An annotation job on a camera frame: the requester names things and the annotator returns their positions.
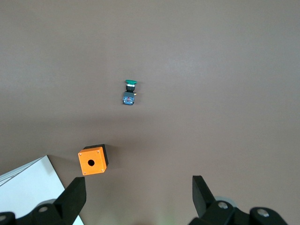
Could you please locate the green mushroom push button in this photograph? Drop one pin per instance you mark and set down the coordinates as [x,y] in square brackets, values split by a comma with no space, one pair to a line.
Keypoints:
[129,97]

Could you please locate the orange button enclosure box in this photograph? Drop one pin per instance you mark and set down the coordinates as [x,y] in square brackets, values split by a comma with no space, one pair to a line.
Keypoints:
[92,161]

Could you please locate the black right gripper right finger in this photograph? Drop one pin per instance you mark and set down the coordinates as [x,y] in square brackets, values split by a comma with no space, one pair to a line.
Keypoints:
[204,199]

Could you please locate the white drawer cabinet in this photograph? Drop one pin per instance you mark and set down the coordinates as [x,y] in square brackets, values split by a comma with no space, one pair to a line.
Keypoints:
[28,185]

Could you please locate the brown table mat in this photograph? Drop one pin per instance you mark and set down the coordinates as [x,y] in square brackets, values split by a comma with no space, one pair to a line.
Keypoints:
[211,70]

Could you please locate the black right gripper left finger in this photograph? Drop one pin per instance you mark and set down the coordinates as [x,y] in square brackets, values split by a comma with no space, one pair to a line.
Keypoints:
[70,201]

